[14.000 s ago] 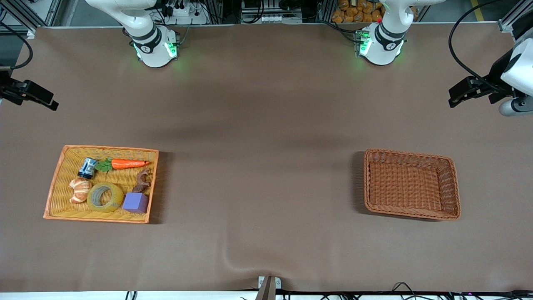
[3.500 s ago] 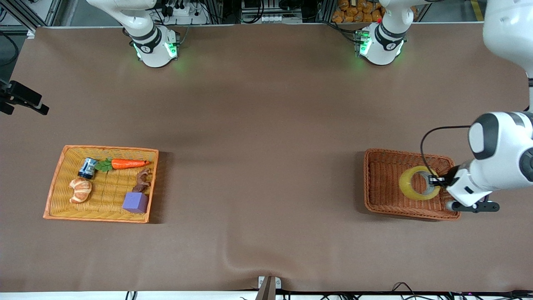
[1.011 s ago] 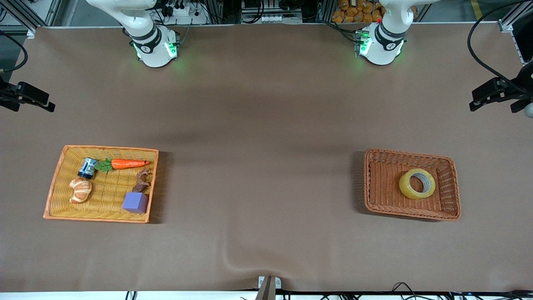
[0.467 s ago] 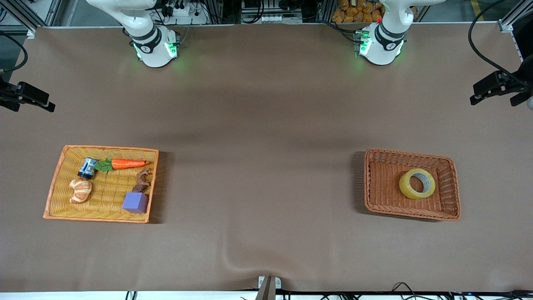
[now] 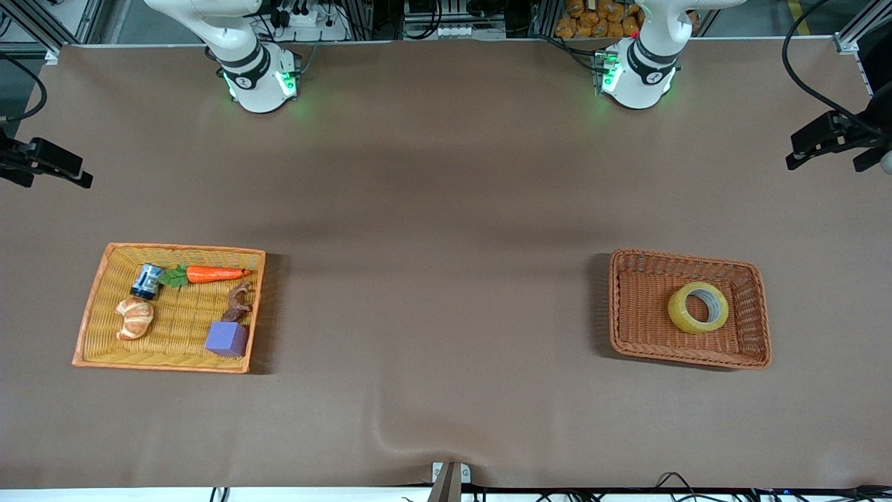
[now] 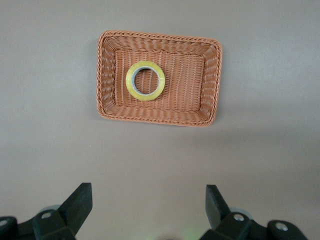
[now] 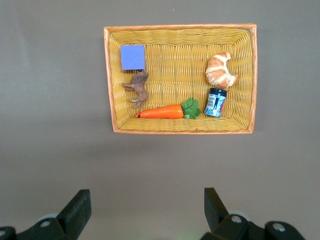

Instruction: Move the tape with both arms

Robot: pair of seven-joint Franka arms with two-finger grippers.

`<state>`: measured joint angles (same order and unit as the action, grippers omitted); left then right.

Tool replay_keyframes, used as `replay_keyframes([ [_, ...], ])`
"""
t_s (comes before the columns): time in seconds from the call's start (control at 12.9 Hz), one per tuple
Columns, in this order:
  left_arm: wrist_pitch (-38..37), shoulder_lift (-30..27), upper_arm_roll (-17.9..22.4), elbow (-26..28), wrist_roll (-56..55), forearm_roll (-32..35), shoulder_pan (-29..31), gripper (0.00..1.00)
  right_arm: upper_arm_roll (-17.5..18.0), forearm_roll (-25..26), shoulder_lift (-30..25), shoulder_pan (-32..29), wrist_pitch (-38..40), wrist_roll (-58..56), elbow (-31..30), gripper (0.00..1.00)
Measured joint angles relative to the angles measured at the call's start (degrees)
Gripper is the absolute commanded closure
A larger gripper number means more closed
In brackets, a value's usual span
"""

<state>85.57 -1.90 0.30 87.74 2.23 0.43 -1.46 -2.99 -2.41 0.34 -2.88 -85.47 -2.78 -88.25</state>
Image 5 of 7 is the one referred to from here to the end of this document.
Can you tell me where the white socket strip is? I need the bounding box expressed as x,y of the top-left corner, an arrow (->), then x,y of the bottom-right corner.
404,24 -> 506,40

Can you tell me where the pile of orange snacks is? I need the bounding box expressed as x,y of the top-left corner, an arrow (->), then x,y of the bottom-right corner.
555,0 -> 643,39

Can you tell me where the toy croissant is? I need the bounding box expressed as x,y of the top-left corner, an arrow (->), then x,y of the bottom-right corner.
115,298 -> 155,341

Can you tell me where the orange toy carrot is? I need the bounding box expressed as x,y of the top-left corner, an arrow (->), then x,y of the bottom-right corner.
159,265 -> 250,289

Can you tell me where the yellow tape roll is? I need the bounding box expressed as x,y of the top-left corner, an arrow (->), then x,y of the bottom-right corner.
668,281 -> 730,335

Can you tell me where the small blue can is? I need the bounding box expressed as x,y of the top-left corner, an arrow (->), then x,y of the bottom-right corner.
130,264 -> 164,302

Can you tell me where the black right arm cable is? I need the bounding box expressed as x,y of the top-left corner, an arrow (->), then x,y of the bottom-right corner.
0,52 -> 48,125

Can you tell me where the aluminium frame profile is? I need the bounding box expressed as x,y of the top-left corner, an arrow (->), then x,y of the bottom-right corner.
834,0 -> 892,53
0,0 -> 98,65

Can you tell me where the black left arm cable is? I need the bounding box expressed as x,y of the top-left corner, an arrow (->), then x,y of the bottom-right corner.
781,0 -> 880,137

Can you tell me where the brown wicker basket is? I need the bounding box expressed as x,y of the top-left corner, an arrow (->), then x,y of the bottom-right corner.
608,249 -> 772,369

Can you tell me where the brown toy deer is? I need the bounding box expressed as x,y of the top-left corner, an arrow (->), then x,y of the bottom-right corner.
223,282 -> 254,324

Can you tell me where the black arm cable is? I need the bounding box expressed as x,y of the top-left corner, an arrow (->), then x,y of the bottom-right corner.
781,0 -> 880,137
0,52 -> 48,125

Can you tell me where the orange yellow wicker basket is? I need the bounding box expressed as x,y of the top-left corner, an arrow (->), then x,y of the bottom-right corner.
72,243 -> 267,374

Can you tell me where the thin black cable loop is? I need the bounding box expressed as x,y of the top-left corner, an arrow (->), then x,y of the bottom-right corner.
655,472 -> 705,502

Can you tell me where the purple cube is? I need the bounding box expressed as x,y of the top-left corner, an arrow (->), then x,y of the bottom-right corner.
204,322 -> 249,358

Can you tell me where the white power strip with plugs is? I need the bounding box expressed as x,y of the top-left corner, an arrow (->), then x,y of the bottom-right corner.
275,0 -> 349,41

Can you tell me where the metal stand bracket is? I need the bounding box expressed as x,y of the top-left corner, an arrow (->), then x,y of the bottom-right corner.
429,461 -> 472,502

